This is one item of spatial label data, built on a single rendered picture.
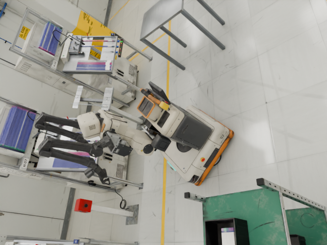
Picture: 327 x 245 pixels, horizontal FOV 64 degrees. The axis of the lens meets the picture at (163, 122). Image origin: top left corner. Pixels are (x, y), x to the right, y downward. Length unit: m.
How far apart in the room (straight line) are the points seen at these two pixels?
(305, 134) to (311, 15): 1.20
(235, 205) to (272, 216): 0.20
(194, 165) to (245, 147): 0.52
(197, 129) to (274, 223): 1.29
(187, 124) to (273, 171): 0.83
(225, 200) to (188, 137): 1.03
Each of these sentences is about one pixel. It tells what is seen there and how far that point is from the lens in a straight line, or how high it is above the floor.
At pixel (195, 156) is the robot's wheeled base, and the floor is 0.28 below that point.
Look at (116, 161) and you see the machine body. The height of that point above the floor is 0.25.
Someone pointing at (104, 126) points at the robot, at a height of 1.23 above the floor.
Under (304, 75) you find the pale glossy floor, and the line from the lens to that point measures 2.69.
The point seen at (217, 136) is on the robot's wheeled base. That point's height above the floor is 0.25.
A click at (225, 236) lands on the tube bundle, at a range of 1.41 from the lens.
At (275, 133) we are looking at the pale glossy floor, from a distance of 2.55.
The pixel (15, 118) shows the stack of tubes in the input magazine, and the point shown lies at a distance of 3.47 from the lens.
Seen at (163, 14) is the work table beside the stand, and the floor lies 0.80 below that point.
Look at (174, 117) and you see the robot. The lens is 2.20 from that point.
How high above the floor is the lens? 2.16
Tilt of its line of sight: 37 degrees down
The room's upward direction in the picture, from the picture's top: 64 degrees counter-clockwise
